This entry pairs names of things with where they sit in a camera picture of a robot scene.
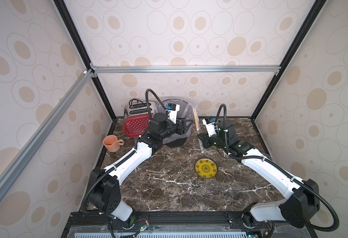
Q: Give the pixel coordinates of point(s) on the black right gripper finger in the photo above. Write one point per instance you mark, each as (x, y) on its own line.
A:
(204, 144)
(202, 137)

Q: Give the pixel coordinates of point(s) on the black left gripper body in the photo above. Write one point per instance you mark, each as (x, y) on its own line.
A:
(171, 128)

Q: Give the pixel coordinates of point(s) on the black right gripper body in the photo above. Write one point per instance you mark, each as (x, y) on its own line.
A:
(206, 138)

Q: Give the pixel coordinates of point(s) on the wooden disposable chopsticks pair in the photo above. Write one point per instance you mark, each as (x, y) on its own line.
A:
(196, 120)

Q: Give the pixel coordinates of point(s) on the green clear chopstick wrapper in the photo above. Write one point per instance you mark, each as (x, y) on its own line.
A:
(202, 149)

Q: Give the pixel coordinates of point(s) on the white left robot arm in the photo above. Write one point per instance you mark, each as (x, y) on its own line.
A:
(103, 189)

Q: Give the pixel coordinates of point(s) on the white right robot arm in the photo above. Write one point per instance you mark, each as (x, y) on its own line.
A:
(298, 205)

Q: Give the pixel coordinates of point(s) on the yellow patterned round plate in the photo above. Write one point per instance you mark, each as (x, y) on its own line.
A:
(206, 168)

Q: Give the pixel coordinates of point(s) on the red polka dot toaster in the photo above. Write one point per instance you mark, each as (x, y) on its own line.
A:
(136, 125)

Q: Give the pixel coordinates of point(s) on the orange ceramic mug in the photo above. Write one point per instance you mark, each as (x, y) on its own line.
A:
(112, 143)

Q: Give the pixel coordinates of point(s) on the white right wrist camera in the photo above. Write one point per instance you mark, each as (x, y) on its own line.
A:
(209, 123)

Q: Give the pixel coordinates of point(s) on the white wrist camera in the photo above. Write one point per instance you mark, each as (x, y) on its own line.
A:
(172, 111)
(209, 123)

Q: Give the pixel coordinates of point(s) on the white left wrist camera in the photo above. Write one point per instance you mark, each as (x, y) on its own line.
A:
(172, 111)

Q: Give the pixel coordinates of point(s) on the silver aluminium frame rail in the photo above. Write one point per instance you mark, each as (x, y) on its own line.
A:
(17, 166)

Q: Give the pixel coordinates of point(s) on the black corner frame post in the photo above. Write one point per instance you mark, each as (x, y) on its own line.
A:
(299, 38)

